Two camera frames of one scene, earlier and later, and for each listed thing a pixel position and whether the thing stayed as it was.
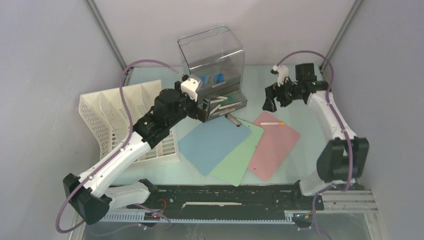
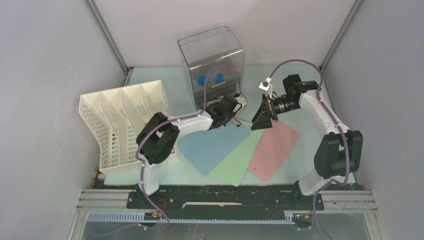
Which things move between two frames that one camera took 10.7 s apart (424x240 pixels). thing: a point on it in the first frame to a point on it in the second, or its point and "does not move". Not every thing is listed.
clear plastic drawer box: [215, 57] does not move
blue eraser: [203, 78] does not move
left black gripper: [201, 114] to [231, 113]
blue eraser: [220, 78] does not move
